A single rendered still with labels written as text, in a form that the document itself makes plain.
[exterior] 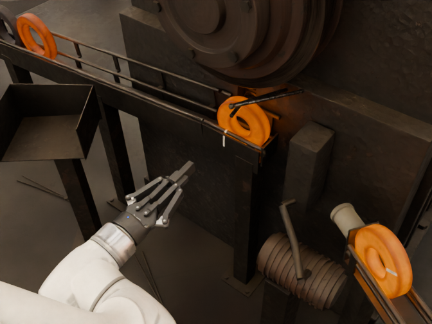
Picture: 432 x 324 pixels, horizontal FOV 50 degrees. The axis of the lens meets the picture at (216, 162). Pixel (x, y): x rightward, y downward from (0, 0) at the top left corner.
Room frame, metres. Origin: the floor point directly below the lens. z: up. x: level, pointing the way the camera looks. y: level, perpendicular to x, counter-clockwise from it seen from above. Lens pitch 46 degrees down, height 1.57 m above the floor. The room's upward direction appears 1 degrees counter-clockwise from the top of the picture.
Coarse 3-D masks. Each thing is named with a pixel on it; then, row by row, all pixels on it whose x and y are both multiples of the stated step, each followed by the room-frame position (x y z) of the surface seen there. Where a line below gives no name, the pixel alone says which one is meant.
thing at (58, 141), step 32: (32, 96) 1.17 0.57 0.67; (64, 96) 1.17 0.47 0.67; (96, 96) 1.16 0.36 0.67; (0, 128) 1.04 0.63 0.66; (32, 128) 1.12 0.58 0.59; (64, 128) 1.10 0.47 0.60; (96, 128) 1.10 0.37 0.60; (0, 160) 0.98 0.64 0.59; (32, 160) 0.97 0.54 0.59; (64, 160) 1.04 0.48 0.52; (96, 224) 1.05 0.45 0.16
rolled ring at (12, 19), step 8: (0, 8) 1.64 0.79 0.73; (0, 16) 1.63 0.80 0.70; (8, 16) 1.61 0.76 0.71; (0, 24) 1.69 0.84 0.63; (8, 24) 1.61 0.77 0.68; (16, 24) 1.60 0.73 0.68; (0, 32) 1.68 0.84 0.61; (16, 32) 1.59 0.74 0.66; (8, 40) 1.66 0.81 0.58; (16, 40) 1.60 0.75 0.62; (16, 48) 1.61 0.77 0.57
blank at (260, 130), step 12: (240, 96) 0.97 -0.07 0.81; (228, 108) 0.96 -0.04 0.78; (240, 108) 0.93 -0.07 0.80; (252, 108) 0.92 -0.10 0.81; (228, 120) 0.96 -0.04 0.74; (252, 120) 0.91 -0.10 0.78; (264, 120) 0.91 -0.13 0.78; (240, 132) 0.94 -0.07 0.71; (252, 132) 0.91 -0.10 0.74; (264, 132) 0.89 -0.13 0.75
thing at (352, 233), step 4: (368, 224) 0.62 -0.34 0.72; (356, 228) 0.61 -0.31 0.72; (360, 228) 0.61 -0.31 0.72; (348, 232) 0.60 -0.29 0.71; (352, 232) 0.60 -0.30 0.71; (356, 232) 0.60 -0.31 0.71; (348, 236) 0.60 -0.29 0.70; (352, 236) 0.60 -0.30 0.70; (348, 240) 0.60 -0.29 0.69; (352, 240) 0.60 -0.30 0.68; (352, 244) 0.60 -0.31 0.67; (344, 256) 0.59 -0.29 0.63
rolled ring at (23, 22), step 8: (24, 16) 1.54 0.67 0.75; (32, 16) 1.54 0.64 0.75; (24, 24) 1.55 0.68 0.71; (32, 24) 1.51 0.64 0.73; (40, 24) 1.51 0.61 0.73; (24, 32) 1.57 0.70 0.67; (40, 32) 1.49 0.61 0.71; (48, 32) 1.50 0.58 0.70; (24, 40) 1.57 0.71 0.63; (32, 40) 1.58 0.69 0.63; (48, 40) 1.48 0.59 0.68; (32, 48) 1.55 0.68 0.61; (40, 48) 1.56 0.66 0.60; (48, 48) 1.48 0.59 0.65; (56, 48) 1.50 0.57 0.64; (48, 56) 1.49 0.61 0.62
